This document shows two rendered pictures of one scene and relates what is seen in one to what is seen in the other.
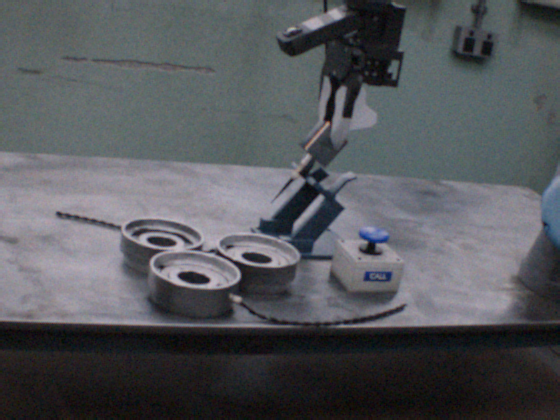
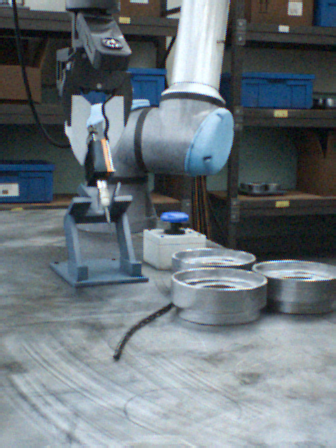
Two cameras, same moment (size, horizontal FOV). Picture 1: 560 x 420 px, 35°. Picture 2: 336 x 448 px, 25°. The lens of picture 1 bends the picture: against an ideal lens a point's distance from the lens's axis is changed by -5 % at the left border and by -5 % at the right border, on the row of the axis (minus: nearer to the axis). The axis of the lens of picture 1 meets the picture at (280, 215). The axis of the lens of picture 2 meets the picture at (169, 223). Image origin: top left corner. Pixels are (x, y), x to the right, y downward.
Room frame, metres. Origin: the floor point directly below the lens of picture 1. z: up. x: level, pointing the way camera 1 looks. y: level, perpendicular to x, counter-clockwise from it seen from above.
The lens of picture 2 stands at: (1.10, 0.97, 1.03)
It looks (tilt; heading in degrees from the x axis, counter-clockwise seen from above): 9 degrees down; 272
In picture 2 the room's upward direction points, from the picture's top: 1 degrees clockwise
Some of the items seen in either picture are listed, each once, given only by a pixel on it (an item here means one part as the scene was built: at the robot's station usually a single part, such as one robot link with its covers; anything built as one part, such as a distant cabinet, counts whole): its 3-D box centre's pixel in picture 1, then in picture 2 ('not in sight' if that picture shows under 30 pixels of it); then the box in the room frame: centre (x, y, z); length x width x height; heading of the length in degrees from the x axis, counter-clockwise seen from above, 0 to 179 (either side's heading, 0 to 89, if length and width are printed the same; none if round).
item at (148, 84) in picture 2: not in sight; (114, 87); (1.63, -3.66, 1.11); 0.52 x 0.38 x 0.22; 22
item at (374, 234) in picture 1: (371, 247); (174, 229); (1.14, -0.12, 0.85); 0.04 x 0.04 x 0.05
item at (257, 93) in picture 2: not in sight; (263, 91); (0.72, -4.03, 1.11); 0.52 x 0.38 x 0.22; 22
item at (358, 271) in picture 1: (371, 265); (172, 246); (1.14, -0.13, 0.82); 0.08 x 0.07 x 0.05; 112
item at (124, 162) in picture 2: not in sight; (120, 136); (1.25, -0.44, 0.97); 0.13 x 0.12 x 0.14; 160
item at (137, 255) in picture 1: (160, 247); (218, 295); (1.08, 0.14, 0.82); 0.10 x 0.10 x 0.04
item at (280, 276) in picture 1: (255, 264); (213, 272); (1.08, 0.02, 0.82); 0.10 x 0.10 x 0.04
